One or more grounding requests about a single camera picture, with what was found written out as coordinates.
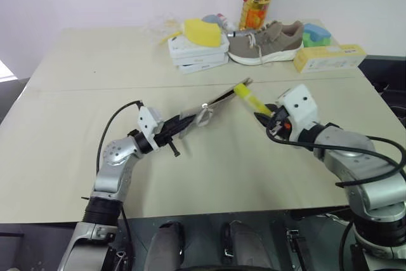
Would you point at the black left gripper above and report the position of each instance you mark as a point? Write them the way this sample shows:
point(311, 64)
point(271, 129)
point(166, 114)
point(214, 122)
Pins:
point(166, 134)

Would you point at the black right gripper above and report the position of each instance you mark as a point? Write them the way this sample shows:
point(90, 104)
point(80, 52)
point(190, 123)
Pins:
point(279, 123)

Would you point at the yellow highlighter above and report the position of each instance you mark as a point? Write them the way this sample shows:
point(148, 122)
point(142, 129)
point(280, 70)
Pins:
point(249, 96)

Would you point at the beige grid pouch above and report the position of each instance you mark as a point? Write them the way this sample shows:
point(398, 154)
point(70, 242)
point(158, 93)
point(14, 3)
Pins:
point(219, 101)

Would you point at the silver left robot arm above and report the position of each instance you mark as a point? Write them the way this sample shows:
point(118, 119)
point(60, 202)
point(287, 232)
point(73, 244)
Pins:
point(111, 169)

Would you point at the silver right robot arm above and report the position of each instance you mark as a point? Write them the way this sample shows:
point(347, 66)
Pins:
point(349, 150)

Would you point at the white flat box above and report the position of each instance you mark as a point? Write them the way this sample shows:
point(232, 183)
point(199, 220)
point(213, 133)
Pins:
point(190, 49)
point(203, 68)
point(200, 60)

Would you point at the taupe sneaker with white sole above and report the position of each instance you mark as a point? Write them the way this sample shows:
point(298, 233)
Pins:
point(269, 44)

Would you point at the long yellow carton box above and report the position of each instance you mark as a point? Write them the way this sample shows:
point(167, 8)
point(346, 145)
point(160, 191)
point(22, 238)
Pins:
point(330, 58)

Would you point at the silver and black tool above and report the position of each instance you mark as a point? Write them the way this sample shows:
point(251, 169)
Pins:
point(239, 33)

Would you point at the green and blue sponge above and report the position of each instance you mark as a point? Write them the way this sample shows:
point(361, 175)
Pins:
point(317, 36)

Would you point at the yellow sponge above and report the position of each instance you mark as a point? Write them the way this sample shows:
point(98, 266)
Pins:
point(203, 33)

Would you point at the clear plastic bag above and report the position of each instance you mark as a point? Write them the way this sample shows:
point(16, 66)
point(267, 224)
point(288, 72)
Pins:
point(158, 28)

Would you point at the small white bottle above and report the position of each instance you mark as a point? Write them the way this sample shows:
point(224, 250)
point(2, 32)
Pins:
point(226, 23)

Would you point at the grey blue rounded object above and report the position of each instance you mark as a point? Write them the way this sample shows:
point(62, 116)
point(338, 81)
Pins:
point(211, 19)

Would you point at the dark rounded shape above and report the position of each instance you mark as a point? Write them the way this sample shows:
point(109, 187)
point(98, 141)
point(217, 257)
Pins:
point(166, 245)
point(244, 245)

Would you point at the black metal stand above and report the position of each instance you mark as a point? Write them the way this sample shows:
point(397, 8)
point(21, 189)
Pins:
point(296, 248)

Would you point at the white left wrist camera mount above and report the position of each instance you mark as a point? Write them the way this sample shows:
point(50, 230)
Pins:
point(146, 122)

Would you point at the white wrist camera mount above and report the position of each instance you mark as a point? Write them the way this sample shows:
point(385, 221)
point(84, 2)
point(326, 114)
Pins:
point(146, 122)
point(301, 106)

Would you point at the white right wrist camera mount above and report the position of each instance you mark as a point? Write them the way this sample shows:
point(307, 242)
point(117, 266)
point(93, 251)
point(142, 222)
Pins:
point(301, 106)

